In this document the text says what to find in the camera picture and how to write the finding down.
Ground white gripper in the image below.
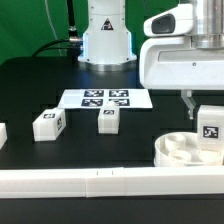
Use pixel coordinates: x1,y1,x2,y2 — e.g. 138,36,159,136
139,0,224,120

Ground white round stool seat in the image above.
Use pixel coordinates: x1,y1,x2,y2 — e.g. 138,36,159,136
154,132,224,167

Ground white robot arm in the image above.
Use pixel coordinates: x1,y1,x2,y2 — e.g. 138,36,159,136
79,0,224,110

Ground white marker tag sheet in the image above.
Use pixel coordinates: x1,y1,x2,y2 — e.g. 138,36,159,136
58,89,153,109

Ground white U-shaped fence frame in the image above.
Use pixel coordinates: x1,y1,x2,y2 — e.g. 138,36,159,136
0,122,224,200

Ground black cable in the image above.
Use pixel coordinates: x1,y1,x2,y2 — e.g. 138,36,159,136
31,0,84,58

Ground white thin cable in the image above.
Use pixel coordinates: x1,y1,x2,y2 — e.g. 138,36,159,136
43,0,64,57

